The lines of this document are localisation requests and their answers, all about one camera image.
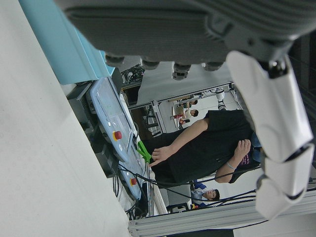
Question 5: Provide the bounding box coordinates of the person in white shirt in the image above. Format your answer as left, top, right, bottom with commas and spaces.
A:
184, 109, 199, 124

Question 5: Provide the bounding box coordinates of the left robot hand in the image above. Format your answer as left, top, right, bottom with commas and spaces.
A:
53, 0, 316, 221

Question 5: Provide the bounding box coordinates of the small grey teach pendant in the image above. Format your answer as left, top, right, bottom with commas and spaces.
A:
116, 160, 149, 201

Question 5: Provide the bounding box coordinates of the seated person in blue shirt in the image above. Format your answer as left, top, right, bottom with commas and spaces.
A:
191, 188, 221, 207

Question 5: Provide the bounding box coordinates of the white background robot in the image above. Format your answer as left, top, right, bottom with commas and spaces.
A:
215, 89, 227, 111

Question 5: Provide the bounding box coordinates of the aluminium rail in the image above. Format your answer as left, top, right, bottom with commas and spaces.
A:
127, 189, 316, 237

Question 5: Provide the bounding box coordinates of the person in black shirt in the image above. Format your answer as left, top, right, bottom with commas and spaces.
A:
142, 109, 262, 185

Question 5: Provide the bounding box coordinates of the large grey teach pendant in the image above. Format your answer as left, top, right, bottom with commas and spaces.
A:
89, 77, 139, 163

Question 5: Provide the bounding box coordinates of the black pendant holder box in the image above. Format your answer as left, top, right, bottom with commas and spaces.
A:
66, 82, 120, 178

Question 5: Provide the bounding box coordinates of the light blue plastic tray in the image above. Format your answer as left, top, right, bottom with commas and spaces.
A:
19, 0, 117, 85

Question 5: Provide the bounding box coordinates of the chrome pole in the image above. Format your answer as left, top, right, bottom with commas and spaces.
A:
145, 160, 152, 216

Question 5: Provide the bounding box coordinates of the green plastic clamp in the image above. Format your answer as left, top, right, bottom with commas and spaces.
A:
136, 140, 152, 165

